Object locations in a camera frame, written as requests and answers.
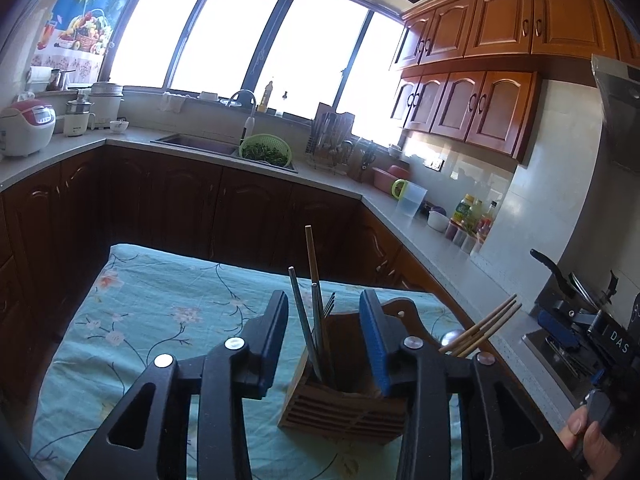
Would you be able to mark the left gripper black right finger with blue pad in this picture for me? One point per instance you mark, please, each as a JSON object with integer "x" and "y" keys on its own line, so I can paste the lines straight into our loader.
{"x": 503, "y": 434}

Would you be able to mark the dark lower kitchen cabinets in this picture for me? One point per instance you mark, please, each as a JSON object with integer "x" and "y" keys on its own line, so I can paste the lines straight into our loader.
{"x": 58, "y": 224}

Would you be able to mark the person's right hand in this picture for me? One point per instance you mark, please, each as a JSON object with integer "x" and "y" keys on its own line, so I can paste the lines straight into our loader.
{"x": 601, "y": 454}

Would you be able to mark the wooden chopsticks in holder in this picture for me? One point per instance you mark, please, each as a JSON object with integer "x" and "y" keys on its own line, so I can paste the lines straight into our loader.
{"x": 471, "y": 340}

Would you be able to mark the black wok on stove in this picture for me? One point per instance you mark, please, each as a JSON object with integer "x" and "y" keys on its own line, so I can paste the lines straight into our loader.
{"x": 575, "y": 290}

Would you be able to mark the brown wooden utensil holder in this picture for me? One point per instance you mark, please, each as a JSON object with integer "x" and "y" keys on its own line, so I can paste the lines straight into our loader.
{"x": 352, "y": 408}

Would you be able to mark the metal chopsticks in holder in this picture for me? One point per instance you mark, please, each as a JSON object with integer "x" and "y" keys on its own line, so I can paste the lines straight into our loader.
{"x": 314, "y": 326}

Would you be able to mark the teal floral tablecloth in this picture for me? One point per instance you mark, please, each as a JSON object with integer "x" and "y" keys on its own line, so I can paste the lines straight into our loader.
{"x": 144, "y": 303}

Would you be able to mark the condiment bottles group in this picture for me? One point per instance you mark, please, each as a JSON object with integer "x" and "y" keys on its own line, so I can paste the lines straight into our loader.
{"x": 471, "y": 223}

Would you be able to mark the clear plastic measuring jug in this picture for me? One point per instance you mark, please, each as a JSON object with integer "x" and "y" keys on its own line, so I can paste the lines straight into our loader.
{"x": 409, "y": 196}

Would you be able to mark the green colander with vegetables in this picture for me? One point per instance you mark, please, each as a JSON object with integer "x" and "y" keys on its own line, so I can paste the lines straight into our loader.
{"x": 264, "y": 147}

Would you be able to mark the knife rack on counter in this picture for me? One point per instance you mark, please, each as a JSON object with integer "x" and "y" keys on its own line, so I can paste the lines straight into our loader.
{"x": 330, "y": 142}

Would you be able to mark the sink faucet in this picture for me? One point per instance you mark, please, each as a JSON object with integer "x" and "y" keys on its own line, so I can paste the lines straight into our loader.
{"x": 244, "y": 99}

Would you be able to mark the white steamer pot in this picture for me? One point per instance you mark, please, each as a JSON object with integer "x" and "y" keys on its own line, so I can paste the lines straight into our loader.
{"x": 105, "y": 98}

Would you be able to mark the small white blender appliance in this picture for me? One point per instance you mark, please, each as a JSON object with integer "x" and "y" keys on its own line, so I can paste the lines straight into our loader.
{"x": 78, "y": 117}

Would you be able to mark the white red rice cooker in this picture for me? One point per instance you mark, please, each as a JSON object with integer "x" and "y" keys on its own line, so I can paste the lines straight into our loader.
{"x": 26, "y": 127}

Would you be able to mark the fruit poster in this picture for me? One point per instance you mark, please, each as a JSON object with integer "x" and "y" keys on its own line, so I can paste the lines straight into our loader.
{"x": 76, "y": 37}

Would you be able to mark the upper wooden wall cabinets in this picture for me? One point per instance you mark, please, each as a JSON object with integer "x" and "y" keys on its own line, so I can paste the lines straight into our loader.
{"x": 471, "y": 70}

